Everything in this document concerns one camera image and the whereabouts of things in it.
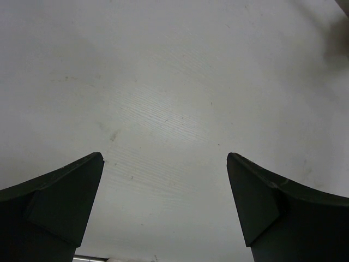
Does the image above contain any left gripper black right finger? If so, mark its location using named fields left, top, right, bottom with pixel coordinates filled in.
left=227, top=153, right=348, bottom=261

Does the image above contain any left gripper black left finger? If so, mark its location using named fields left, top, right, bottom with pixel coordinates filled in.
left=1, top=152, right=104, bottom=261

